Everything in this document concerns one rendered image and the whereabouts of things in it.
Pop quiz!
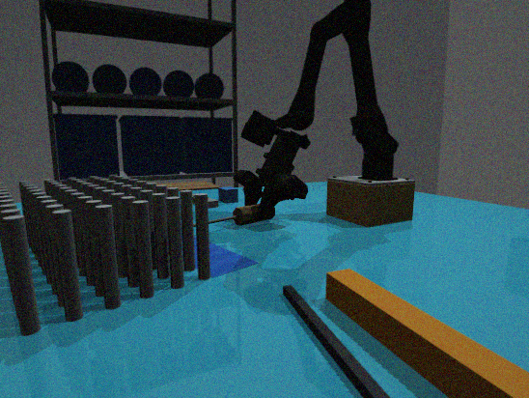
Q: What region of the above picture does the blue taped strip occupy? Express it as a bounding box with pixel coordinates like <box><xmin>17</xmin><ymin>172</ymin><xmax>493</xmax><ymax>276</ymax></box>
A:
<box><xmin>194</xmin><ymin>237</ymin><xmax>259</xmax><ymax>278</ymax></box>

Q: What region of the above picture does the orange rectangular bar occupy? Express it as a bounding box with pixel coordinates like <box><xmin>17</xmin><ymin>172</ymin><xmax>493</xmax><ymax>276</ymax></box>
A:
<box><xmin>326</xmin><ymin>269</ymin><xmax>529</xmax><ymax>398</ymax></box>

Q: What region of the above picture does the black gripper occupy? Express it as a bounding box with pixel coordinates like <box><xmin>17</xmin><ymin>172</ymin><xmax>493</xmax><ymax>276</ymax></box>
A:
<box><xmin>234</xmin><ymin>149</ymin><xmax>308</xmax><ymax>220</ymax></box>

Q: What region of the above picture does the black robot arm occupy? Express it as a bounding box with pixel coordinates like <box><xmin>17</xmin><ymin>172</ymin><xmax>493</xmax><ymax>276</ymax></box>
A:
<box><xmin>241</xmin><ymin>0</ymin><xmax>399</xmax><ymax>181</ymax></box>

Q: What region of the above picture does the blue cube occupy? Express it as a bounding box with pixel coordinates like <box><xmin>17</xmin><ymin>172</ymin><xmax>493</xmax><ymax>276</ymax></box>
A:
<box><xmin>218</xmin><ymin>186</ymin><xmax>238</xmax><ymax>204</ymax></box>

